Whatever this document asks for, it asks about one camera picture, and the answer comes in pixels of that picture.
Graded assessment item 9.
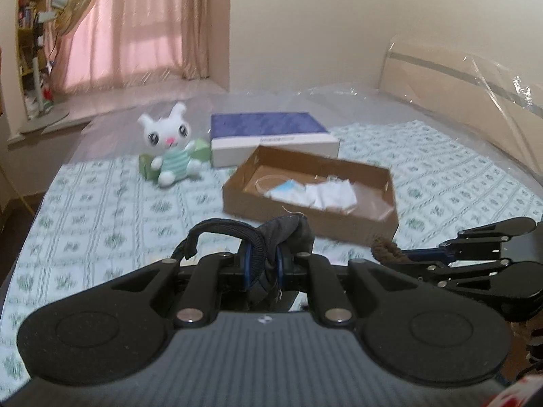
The blue and white flat box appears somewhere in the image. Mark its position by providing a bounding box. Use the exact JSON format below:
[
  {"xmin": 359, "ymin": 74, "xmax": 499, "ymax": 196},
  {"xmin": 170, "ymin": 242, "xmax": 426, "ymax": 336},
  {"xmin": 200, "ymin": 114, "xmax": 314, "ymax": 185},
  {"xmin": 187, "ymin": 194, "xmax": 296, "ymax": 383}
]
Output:
[{"xmin": 211, "ymin": 111, "xmax": 341, "ymax": 168}]

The wooden bookshelf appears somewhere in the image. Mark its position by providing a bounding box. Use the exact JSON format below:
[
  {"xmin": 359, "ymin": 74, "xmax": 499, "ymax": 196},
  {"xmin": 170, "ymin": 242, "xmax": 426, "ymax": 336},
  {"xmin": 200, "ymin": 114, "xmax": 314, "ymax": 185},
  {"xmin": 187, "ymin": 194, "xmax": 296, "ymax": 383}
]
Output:
[{"xmin": 16, "ymin": 0, "xmax": 49, "ymax": 119}]

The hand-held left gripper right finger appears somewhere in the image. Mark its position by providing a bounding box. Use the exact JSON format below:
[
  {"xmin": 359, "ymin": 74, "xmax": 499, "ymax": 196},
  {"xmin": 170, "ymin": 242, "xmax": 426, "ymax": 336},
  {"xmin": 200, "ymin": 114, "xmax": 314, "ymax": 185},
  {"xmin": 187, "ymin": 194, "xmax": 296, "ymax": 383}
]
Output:
[{"xmin": 274, "ymin": 247, "xmax": 451, "ymax": 328}]

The white bunny plush toy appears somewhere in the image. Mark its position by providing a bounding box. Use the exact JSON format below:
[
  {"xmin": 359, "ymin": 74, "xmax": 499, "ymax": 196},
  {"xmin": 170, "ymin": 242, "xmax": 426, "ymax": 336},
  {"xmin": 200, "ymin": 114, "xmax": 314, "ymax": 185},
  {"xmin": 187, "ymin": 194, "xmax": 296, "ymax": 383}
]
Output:
[{"xmin": 137, "ymin": 102, "xmax": 204, "ymax": 187}]

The pink curtain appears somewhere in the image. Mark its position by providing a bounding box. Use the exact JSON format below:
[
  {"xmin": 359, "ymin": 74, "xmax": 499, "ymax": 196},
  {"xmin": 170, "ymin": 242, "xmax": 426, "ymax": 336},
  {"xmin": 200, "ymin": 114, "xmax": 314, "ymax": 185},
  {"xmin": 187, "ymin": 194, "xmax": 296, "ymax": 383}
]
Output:
[{"xmin": 44, "ymin": 0, "xmax": 232, "ymax": 94}]

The brown fuzzy plush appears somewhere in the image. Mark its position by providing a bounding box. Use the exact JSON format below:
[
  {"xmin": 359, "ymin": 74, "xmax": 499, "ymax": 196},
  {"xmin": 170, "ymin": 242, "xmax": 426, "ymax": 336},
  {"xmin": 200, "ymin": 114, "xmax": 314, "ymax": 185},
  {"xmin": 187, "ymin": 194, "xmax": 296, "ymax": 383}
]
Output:
[{"xmin": 370, "ymin": 237, "xmax": 410, "ymax": 266}]

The standing fan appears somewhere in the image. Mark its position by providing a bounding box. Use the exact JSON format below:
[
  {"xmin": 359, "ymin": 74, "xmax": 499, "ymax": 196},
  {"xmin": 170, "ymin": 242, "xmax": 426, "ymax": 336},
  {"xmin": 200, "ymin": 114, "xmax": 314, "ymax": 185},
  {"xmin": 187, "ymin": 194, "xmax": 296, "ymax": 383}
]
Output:
[{"xmin": 19, "ymin": 0, "xmax": 101, "ymax": 134}]

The small green box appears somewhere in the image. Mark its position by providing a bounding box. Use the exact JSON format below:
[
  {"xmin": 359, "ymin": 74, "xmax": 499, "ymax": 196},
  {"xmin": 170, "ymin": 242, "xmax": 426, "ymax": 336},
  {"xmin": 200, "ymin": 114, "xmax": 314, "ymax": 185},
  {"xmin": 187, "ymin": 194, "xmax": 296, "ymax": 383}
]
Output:
[{"xmin": 138, "ymin": 138, "xmax": 213, "ymax": 183}]

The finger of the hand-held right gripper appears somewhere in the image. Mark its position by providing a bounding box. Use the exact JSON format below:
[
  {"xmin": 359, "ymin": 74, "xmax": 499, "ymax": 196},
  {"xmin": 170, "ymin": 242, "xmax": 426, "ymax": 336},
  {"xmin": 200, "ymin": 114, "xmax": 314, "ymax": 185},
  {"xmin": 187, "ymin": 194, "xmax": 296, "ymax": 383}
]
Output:
[
  {"xmin": 402, "ymin": 216, "xmax": 539, "ymax": 264},
  {"xmin": 387, "ymin": 258, "xmax": 542, "ymax": 306}
]

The plastic covered mattress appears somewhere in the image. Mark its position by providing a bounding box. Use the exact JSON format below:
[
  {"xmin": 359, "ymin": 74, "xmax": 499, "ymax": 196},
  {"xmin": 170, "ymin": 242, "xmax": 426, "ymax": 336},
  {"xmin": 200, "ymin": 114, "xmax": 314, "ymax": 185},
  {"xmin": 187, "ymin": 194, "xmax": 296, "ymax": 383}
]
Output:
[{"xmin": 0, "ymin": 85, "xmax": 543, "ymax": 393}]

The dark grey cloth with strap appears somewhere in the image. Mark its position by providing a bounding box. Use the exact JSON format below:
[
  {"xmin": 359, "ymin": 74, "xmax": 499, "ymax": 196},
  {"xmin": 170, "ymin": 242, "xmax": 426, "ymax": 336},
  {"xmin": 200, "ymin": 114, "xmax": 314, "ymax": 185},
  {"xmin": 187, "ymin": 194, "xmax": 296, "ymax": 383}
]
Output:
[{"xmin": 172, "ymin": 215, "xmax": 315, "ymax": 310}]

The red white small figurine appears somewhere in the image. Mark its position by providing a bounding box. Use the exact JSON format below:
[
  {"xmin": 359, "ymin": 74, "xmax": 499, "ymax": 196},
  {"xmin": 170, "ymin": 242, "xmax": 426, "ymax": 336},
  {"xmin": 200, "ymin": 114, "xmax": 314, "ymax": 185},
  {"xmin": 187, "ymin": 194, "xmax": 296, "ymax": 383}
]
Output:
[{"xmin": 42, "ymin": 74, "xmax": 56, "ymax": 111}]

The green floral printed tablecloth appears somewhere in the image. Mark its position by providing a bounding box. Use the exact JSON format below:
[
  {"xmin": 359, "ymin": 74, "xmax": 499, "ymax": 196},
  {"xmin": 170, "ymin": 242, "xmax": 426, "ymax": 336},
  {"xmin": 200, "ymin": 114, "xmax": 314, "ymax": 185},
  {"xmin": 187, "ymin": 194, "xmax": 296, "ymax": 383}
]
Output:
[{"xmin": 0, "ymin": 119, "xmax": 543, "ymax": 393}]

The brown cardboard box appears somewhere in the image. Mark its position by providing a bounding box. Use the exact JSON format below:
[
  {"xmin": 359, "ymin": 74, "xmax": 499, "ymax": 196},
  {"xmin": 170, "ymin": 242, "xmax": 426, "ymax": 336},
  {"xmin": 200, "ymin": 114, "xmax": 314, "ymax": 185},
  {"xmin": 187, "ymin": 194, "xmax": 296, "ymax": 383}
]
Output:
[{"xmin": 222, "ymin": 145, "xmax": 399, "ymax": 247}]

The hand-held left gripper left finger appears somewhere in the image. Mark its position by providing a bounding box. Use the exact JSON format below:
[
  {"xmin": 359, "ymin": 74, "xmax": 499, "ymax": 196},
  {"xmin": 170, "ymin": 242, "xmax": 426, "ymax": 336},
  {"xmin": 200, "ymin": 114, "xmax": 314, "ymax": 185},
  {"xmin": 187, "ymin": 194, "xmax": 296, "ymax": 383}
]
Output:
[{"xmin": 85, "ymin": 246, "xmax": 253, "ymax": 328}]

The plastic wrapped headboard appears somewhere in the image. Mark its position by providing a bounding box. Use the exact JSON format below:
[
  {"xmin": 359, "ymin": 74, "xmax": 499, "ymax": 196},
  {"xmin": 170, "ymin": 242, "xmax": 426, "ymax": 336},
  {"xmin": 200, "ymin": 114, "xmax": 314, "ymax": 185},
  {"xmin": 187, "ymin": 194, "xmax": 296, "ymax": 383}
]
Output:
[{"xmin": 379, "ymin": 36, "xmax": 543, "ymax": 174}]

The white cloth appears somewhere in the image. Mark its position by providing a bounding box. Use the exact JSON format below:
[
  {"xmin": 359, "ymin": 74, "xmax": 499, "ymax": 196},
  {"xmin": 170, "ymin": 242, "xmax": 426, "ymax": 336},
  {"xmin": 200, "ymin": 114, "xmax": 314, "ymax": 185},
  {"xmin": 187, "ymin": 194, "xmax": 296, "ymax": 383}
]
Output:
[{"xmin": 303, "ymin": 178, "xmax": 358, "ymax": 215}]

